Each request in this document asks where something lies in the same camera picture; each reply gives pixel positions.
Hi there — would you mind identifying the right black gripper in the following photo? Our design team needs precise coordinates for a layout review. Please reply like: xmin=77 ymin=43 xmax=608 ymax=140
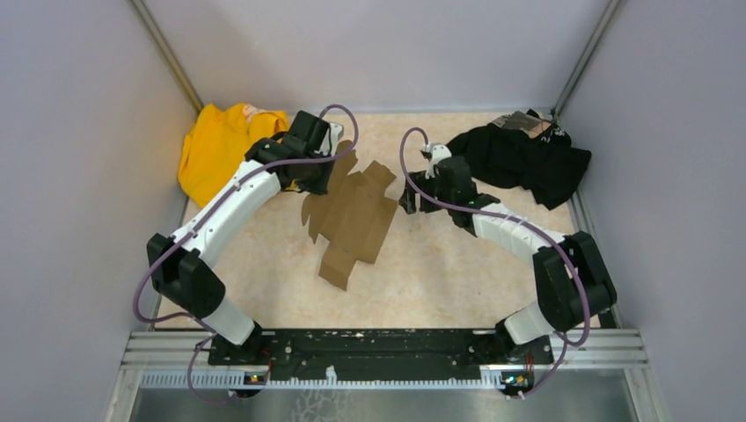
xmin=399 ymin=169 xmax=456 ymax=214

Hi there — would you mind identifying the brown cardboard box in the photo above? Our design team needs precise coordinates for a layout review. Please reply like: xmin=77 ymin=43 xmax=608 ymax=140
xmin=301 ymin=150 xmax=398 ymax=291

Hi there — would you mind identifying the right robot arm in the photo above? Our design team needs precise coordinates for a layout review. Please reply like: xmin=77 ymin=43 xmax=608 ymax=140
xmin=399 ymin=156 xmax=618 ymax=362

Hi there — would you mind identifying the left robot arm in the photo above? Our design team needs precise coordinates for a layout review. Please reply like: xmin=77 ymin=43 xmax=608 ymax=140
xmin=145 ymin=111 xmax=344 ymax=364

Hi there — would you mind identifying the black shirt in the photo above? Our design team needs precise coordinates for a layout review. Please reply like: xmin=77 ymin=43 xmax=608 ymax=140
xmin=447 ymin=109 xmax=592 ymax=210

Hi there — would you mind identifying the yellow shirt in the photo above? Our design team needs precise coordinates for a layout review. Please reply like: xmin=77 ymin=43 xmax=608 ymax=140
xmin=178 ymin=103 xmax=289 ymax=207

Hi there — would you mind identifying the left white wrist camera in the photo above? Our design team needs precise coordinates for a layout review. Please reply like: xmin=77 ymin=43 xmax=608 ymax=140
xmin=325 ymin=122 xmax=344 ymax=156

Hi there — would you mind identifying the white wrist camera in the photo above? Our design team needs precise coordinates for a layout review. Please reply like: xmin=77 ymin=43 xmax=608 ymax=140
xmin=421 ymin=142 xmax=451 ymax=179
xmin=325 ymin=122 xmax=344 ymax=156

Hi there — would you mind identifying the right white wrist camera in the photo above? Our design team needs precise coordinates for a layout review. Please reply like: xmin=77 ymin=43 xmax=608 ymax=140
xmin=421 ymin=142 xmax=451 ymax=179

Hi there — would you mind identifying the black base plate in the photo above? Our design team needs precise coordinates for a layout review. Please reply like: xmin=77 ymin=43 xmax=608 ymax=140
xmin=208 ymin=328 xmax=554 ymax=382

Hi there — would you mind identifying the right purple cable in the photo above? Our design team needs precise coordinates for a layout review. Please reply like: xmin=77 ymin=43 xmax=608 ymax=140
xmin=399 ymin=127 xmax=592 ymax=399

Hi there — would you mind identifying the purple cable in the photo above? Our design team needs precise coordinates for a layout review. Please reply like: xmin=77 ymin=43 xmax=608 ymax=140
xmin=132 ymin=104 xmax=360 ymax=407
xmin=399 ymin=127 xmax=592 ymax=399

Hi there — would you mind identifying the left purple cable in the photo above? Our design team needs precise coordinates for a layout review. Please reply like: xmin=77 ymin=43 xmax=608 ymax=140
xmin=132 ymin=104 xmax=360 ymax=407

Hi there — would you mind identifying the aluminium frame rail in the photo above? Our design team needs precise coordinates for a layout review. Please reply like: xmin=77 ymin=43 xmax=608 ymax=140
xmin=121 ymin=329 xmax=648 ymax=390

